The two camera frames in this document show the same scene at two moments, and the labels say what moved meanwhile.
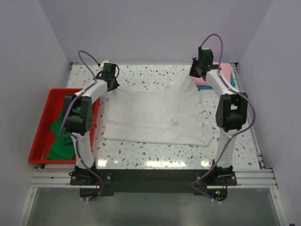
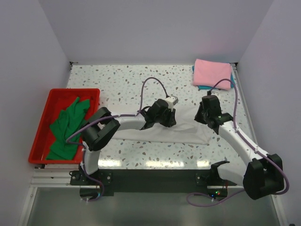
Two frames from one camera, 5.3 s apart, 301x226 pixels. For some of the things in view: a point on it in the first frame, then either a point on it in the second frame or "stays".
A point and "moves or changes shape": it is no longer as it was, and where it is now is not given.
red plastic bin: (45, 136) stays
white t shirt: (177, 115) moves or changes shape
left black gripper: (116, 84) → (171, 121)
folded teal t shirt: (205, 87) stays
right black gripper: (192, 73) → (197, 117)
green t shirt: (62, 148) stays
